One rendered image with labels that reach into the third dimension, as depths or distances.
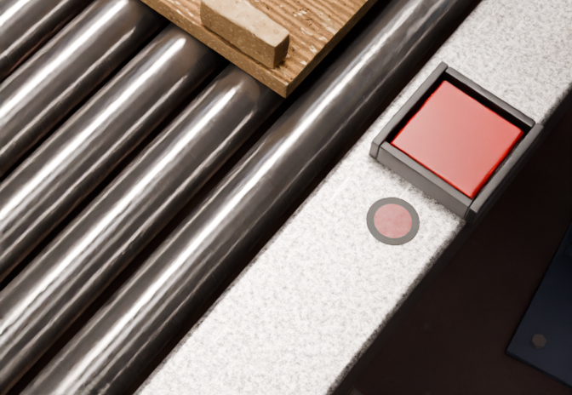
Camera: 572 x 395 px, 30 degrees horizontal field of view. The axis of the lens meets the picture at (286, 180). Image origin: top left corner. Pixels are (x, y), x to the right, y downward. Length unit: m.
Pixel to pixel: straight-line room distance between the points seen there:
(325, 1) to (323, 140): 0.09
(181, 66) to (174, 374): 0.20
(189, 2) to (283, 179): 0.13
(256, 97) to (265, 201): 0.07
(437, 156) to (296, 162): 0.08
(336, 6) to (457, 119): 0.11
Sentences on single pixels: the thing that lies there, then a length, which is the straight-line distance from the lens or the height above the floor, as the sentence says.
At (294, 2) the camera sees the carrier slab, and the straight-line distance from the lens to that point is 0.69.
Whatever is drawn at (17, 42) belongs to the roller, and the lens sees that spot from 0.71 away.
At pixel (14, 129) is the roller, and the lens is 0.67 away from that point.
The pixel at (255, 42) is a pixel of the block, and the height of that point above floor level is 0.95.
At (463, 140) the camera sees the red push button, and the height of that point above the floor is 0.93.
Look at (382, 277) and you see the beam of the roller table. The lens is 0.62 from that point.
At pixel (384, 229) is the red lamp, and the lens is 0.63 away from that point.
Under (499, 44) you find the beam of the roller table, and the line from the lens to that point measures 0.71.
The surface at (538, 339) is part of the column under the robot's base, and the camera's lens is 1.61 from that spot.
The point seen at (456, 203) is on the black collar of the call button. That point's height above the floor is 0.93.
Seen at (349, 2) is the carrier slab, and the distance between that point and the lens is 0.69.
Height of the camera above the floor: 1.48
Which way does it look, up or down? 61 degrees down
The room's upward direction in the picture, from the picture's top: 6 degrees clockwise
